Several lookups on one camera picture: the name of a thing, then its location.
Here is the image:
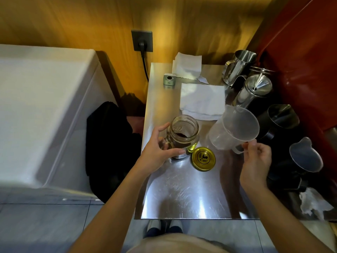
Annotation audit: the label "person's right hand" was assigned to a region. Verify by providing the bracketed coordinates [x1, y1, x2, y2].
[239, 140, 272, 190]

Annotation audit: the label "person's left hand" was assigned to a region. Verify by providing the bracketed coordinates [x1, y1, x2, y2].
[137, 122, 186, 177]

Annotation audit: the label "glass jar with coffee grounds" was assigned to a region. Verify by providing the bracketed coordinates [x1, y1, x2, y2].
[161, 115, 200, 159]

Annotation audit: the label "clear plastic measuring jug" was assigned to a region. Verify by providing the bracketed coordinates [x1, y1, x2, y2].
[208, 104, 260, 155]

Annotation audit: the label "person's right forearm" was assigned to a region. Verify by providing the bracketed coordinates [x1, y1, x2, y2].
[241, 182, 335, 253]

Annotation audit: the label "person's left forearm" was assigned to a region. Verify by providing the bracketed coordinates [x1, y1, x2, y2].
[68, 166, 155, 253]

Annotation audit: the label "gold metal jar lid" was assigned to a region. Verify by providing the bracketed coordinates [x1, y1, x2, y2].
[190, 147, 216, 172]

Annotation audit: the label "black pitcher with grey inside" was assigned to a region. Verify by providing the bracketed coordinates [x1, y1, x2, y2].
[267, 137, 324, 193]

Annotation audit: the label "steel french press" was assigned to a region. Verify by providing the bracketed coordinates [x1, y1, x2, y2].
[233, 66, 275, 109]

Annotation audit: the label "white folded paper towel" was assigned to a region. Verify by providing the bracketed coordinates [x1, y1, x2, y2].
[172, 52, 209, 85]
[180, 83, 226, 121]

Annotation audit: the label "black bag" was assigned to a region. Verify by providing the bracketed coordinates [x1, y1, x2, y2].
[85, 101, 143, 204]

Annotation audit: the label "person's shoes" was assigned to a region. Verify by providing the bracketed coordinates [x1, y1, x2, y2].
[146, 220, 184, 238]

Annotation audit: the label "small silver cube device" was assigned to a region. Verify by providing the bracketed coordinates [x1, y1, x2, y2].
[163, 73, 177, 86]

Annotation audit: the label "steel milk pitcher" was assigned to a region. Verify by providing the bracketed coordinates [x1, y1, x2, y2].
[222, 50, 257, 87]

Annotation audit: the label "crumpled white paper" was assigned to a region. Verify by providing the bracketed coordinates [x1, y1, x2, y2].
[299, 187, 334, 221]

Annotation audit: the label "person's beige clothing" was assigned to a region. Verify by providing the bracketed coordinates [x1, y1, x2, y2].
[126, 233, 230, 253]

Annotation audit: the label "white chest appliance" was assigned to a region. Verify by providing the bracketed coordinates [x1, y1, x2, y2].
[0, 44, 117, 198]

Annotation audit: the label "black plug with cable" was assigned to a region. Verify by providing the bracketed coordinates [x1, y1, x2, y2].
[138, 40, 150, 82]

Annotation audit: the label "grey wall socket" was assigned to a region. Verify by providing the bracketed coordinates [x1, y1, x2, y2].
[131, 30, 154, 53]

